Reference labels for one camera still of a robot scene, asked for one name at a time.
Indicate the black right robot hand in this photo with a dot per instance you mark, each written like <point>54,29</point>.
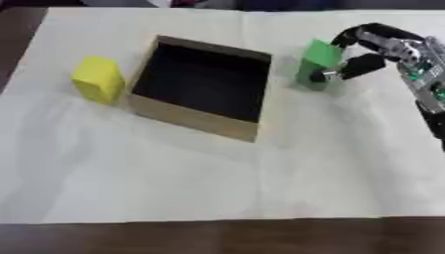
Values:
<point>366,63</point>

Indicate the green rectangular block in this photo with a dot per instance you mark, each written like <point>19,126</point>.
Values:
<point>314,63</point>

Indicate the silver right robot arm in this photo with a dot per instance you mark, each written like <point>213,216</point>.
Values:
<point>426,71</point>

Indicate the tan cardboard box black inside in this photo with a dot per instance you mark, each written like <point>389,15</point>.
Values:
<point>203,86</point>

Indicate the yellow rectangular block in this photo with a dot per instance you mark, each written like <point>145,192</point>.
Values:
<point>98,78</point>

